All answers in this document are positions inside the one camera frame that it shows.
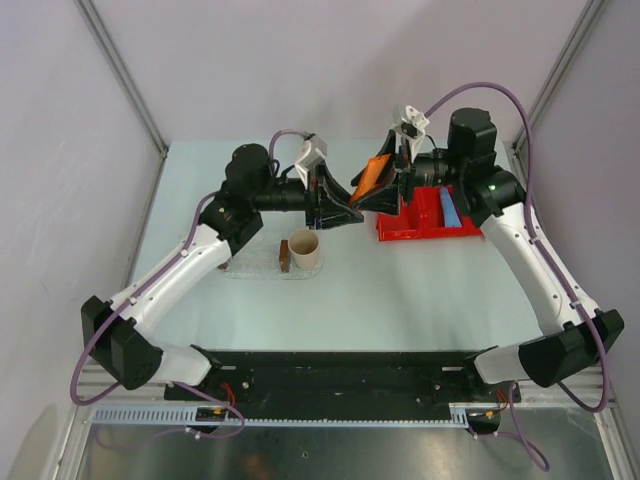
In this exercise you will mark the red plastic organizer bin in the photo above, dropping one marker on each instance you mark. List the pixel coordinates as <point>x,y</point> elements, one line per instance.
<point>422,219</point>

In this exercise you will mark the clear oval glass tray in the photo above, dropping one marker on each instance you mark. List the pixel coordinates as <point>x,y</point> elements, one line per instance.
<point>294,274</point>

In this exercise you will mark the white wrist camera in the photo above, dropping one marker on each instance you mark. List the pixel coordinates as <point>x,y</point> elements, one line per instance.
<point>309,156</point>
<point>410,124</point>

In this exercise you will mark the white slotted cable duct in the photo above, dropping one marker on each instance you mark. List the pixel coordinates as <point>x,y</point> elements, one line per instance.
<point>454,416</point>

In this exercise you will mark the clear acrylic toothbrush stand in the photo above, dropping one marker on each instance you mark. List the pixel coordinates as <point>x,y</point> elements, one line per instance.
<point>264,258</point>

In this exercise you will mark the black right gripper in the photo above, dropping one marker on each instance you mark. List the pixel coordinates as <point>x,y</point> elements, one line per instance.
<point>403,166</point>

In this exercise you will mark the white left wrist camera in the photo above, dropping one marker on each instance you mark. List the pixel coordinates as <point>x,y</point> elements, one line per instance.
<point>309,156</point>

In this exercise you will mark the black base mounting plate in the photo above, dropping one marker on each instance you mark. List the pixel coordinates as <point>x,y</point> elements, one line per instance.
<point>359,384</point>

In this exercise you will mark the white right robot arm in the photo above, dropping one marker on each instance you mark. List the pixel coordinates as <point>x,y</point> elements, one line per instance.
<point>575,332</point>

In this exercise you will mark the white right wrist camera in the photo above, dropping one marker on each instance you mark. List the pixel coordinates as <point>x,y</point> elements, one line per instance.
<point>410,124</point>

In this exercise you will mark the blue toothpaste tube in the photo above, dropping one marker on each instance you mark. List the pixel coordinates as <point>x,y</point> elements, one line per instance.
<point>450,215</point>

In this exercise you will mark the orange toothpaste tube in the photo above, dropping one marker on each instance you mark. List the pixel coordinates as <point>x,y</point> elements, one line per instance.
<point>369,177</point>

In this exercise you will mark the beige cup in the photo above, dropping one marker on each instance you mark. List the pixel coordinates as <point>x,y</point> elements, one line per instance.
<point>304,249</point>

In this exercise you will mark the right aluminium frame post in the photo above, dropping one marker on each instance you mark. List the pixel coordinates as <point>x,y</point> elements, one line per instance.
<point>577,38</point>

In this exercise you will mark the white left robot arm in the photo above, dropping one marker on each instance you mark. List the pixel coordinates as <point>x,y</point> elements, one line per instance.
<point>119,333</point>

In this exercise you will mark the left aluminium frame post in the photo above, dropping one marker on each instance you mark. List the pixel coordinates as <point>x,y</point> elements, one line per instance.
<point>113,57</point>

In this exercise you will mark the aluminium frame post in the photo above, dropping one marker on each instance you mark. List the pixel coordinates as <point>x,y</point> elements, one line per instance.
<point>577,38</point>
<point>113,57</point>

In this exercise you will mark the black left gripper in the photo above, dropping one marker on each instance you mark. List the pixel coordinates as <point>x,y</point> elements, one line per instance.
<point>331,212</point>

